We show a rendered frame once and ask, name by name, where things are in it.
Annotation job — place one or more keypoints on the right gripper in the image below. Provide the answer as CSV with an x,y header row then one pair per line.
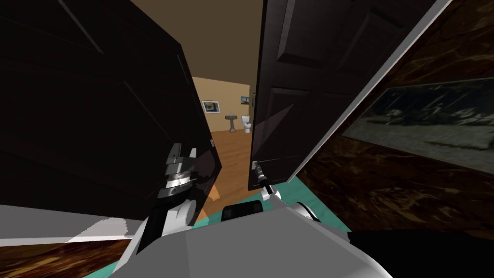
x,y
259,172

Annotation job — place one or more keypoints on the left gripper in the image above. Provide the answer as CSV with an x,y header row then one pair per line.
x,y
178,166

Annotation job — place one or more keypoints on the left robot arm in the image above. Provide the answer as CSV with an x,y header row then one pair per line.
x,y
175,216

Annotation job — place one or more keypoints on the white toilet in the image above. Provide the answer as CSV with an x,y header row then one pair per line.
x,y
247,123

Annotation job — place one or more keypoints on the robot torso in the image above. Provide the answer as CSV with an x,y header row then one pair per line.
x,y
270,251

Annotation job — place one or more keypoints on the dark panelled door leaf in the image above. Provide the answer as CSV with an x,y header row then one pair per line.
x,y
320,77
85,100

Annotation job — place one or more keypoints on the white framed wall picture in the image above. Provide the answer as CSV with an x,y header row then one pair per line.
x,y
211,106

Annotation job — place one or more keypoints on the grey pedestal sink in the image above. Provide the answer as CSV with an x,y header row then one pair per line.
x,y
231,120

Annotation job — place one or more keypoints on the small dark framed wall picture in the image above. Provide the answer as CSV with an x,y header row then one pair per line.
x,y
244,100

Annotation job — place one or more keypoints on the large framed grey wall picture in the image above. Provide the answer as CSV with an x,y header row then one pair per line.
x,y
432,119

